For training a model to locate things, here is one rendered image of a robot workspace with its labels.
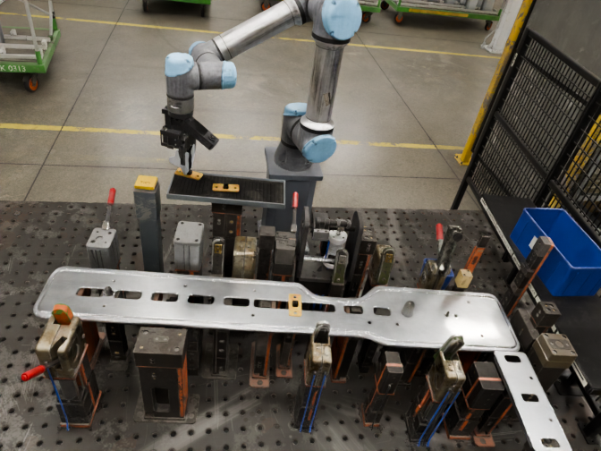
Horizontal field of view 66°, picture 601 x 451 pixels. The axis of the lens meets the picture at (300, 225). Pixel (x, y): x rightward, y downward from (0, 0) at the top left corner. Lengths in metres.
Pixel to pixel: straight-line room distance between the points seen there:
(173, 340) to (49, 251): 0.93
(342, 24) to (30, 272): 1.40
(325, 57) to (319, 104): 0.15
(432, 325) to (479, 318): 0.17
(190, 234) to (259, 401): 0.56
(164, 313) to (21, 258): 0.85
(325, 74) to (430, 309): 0.78
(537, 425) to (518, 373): 0.15
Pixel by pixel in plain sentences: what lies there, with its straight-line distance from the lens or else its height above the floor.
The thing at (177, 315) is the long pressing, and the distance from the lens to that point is 1.35.
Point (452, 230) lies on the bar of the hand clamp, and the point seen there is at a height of 1.21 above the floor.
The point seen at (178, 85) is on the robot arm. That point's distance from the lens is 1.35.
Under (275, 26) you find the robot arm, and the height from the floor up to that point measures 1.62.
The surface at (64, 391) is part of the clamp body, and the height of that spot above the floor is 0.87.
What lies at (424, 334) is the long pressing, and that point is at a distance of 1.42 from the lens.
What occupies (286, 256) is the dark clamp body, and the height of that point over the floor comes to 1.05.
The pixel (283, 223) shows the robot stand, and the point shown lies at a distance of 1.87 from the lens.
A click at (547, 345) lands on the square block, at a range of 1.51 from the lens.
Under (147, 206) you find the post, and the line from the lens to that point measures 1.57.
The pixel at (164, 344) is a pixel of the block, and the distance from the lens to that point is 1.25.
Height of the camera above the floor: 2.04
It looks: 39 degrees down
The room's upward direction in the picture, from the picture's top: 10 degrees clockwise
